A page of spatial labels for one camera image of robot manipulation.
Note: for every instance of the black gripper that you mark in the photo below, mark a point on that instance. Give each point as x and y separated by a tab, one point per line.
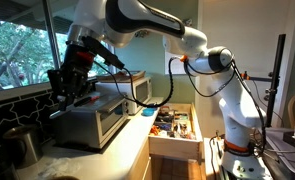
69	81

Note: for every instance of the black red pen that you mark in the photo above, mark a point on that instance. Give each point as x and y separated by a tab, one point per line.
86	100

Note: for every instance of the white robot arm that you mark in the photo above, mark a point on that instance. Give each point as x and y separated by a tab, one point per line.
115	22

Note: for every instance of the wooden tray on microwave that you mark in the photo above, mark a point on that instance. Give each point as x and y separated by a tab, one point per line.
121	77

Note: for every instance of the silver toaster oven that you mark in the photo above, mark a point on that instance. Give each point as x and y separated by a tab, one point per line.
92	125

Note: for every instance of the metal pot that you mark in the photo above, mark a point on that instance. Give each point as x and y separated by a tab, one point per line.
23	146

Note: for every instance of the light blue bowl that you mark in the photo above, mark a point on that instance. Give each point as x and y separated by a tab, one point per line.
148	111

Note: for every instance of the open wooden drawer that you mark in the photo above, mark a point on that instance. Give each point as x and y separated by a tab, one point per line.
176	132

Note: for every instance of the black camera stand pole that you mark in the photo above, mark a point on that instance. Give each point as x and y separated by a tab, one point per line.
273	79

